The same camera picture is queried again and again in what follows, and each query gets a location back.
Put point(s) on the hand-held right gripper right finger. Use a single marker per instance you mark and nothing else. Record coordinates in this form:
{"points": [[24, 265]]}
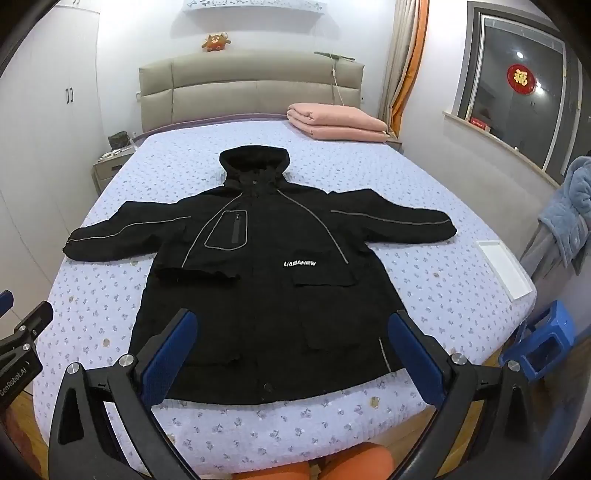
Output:
{"points": [[415, 355]]}

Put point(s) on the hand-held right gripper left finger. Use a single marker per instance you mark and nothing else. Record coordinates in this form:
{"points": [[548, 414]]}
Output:
{"points": [[168, 355]]}

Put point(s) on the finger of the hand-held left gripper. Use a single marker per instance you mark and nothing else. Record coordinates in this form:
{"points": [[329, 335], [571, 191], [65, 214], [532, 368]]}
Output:
{"points": [[34, 318], [4, 303]]}

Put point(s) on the black hooded jacket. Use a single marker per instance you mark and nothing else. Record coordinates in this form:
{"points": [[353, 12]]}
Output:
{"points": [[258, 295]]}

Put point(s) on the person's legs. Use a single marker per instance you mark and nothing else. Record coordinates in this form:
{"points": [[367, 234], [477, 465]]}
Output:
{"points": [[360, 461]]}

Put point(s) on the white tray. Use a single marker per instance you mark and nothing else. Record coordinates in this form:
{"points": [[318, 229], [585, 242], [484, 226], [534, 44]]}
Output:
{"points": [[503, 267]]}

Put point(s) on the blue plastic stool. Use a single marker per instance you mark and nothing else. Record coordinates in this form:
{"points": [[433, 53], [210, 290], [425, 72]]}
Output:
{"points": [[545, 341]]}

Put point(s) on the lilac floral quilt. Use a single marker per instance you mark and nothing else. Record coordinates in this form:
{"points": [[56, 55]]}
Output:
{"points": [[378, 203]]}

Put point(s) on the beige nightstand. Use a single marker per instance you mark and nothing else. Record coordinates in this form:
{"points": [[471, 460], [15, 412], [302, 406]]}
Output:
{"points": [[104, 174]]}

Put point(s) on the white wardrobe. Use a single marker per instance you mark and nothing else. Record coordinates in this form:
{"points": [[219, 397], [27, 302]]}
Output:
{"points": [[46, 115]]}

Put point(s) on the brown bag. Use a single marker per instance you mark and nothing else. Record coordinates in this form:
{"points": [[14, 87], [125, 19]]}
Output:
{"points": [[119, 139]]}

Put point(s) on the small red box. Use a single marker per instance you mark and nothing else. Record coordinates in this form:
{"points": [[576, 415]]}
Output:
{"points": [[479, 123]]}

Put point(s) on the pink folded blanket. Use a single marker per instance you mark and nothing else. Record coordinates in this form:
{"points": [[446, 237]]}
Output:
{"points": [[337, 122]]}

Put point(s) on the dark window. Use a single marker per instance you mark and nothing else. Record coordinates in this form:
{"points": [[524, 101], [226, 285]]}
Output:
{"points": [[531, 124]]}

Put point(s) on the beige padded headboard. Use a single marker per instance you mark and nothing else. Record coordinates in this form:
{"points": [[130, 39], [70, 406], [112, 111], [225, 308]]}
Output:
{"points": [[249, 92]]}

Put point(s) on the beige curtain with orange edge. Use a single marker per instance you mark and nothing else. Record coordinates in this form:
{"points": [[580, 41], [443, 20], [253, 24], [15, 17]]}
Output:
{"points": [[404, 69]]}

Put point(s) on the round red window decoration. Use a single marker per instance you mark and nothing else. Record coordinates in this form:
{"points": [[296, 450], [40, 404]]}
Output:
{"points": [[521, 79]]}

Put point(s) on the green stick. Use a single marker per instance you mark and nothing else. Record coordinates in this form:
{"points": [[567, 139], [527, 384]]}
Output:
{"points": [[334, 56]]}

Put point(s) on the orange plush toy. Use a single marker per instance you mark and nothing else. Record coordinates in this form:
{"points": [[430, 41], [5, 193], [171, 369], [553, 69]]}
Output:
{"points": [[216, 42]]}

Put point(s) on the white wall shelf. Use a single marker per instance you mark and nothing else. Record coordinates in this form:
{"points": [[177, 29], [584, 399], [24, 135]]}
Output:
{"points": [[251, 8]]}

